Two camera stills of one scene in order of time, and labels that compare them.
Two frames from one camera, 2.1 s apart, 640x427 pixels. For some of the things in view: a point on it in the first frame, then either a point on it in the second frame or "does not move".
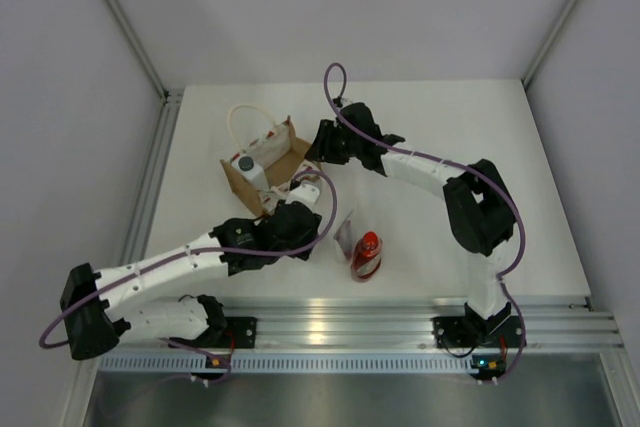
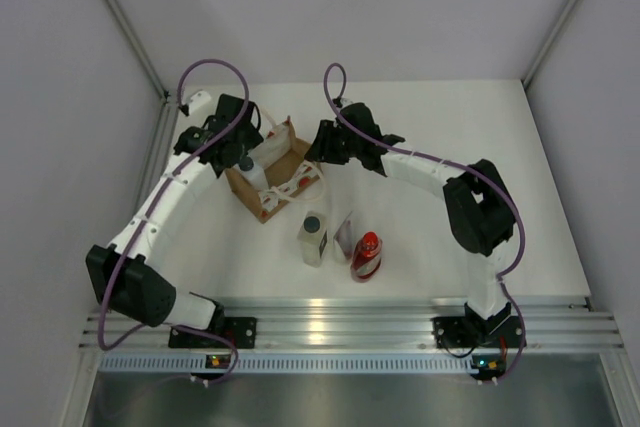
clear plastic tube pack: (343, 238) does not move
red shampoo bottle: (367, 257) does not move
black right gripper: (322, 149) does not move
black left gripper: (308, 237) to (251, 138)
